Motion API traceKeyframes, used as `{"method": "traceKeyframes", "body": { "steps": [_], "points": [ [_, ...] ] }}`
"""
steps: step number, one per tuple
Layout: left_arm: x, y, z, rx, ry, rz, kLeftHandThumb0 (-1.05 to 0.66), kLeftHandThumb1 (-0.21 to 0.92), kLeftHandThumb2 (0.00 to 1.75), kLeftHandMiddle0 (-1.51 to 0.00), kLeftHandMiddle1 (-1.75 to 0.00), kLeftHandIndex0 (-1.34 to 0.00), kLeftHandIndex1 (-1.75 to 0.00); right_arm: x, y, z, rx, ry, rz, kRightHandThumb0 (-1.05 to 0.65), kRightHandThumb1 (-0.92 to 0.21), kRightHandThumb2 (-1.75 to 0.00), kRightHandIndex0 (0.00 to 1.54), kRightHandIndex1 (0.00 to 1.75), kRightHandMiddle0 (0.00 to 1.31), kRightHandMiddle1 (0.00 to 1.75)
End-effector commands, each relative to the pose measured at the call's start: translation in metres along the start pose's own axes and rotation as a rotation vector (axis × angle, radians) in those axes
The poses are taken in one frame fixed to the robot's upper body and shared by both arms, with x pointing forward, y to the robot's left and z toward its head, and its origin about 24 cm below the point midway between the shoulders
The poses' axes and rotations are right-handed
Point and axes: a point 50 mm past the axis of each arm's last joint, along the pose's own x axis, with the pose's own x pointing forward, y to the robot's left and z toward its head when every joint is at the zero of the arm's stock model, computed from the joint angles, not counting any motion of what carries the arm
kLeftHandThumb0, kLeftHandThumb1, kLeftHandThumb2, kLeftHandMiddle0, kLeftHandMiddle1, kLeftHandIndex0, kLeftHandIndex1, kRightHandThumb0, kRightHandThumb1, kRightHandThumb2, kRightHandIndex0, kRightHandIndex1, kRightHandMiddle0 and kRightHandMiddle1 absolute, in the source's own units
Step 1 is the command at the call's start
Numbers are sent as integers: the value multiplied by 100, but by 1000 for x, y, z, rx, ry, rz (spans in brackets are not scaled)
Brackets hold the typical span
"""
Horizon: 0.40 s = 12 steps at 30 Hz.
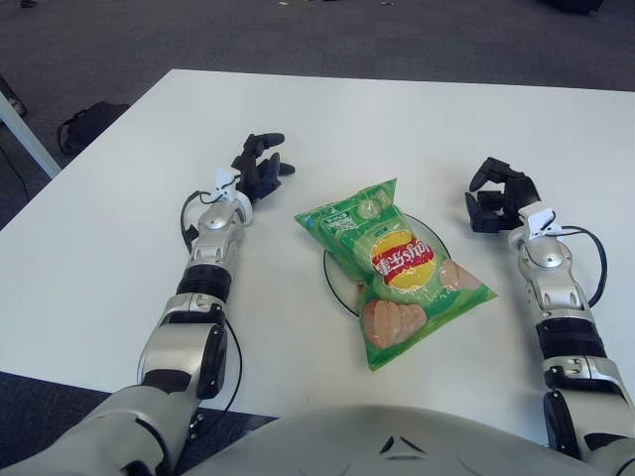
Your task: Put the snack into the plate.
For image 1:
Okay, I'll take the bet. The large black floor object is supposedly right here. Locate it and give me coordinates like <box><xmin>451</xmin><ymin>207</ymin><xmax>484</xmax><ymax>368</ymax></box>
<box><xmin>538</xmin><ymin>0</ymin><xmax>604</xmax><ymax>15</ymax></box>

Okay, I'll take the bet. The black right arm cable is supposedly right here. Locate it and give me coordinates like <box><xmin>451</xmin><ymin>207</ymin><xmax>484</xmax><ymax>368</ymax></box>
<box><xmin>560</xmin><ymin>225</ymin><xmax>609</xmax><ymax>303</ymax></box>

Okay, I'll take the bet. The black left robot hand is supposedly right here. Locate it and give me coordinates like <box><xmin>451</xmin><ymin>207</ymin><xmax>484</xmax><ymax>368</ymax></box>
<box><xmin>230</xmin><ymin>132</ymin><xmax>298</xmax><ymax>202</ymax></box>

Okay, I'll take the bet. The black backpack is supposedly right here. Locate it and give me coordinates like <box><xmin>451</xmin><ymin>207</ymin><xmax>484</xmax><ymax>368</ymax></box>
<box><xmin>57</xmin><ymin>101</ymin><xmax>130</xmax><ymax>154</ymax></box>

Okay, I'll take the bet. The white plate with black rim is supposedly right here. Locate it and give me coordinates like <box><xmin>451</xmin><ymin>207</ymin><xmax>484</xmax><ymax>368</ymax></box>
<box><xmin>321</xmin><ymin>217</ymin><xmax>447</xmax><ymax>318</ymax></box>

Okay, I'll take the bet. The grey robot torso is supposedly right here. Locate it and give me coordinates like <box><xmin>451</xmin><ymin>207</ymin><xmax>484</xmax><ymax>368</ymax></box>
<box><xmin>178</xmin><ymin>404</ymin><xmax>635</xmax><ymax>476</ymax></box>

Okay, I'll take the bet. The dark object beside table leg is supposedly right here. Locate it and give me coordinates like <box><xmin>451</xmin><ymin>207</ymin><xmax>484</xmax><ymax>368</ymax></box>
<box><xmin>0</xmin><ymin>74</ymin><xmax>27</xmax><ymax>118</ymax></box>

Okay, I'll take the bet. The thin black floor cable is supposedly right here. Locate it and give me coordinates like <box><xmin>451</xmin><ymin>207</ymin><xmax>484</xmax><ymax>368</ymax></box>
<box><xmin>0</xmin><ymin>148</ymin><xmax>26</xmax><ymax>199</ymax></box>

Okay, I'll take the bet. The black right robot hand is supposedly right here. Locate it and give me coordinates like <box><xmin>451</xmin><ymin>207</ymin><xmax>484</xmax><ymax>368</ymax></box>
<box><xmin>464</xmin><ymin>157</ymin><xmax>542</xmax><ymax>233</ymax></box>

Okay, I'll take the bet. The green chips snack bag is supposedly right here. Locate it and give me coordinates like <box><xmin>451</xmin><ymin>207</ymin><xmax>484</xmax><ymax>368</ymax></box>
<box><xmin>294</xmin><ymin>178</ymin><xmax>499</xmax><ymax>372</ymax></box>

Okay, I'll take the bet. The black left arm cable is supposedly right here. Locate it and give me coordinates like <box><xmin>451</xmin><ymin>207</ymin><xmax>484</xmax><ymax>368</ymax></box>
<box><xmin>179</xmin><ymin>182</ymin><xmax>245</xmax><ymax>414</ymax></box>

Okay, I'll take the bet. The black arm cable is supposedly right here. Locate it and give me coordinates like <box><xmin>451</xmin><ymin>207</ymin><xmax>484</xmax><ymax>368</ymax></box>
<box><xmin>179</xmin><ymin>182</ymin><xmax>245</xmax><ymax>414</ymax></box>
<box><xmin>560</xmin><ymin>225</ymin><xmax>609</xmax><ymax>303</ymax></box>

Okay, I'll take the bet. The white table leg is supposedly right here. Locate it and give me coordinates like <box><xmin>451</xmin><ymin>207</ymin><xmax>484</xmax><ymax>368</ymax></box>
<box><xmin>0</xmin><ymin>93</ymin><xmax>62</xmax><ymax>179</ymax></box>

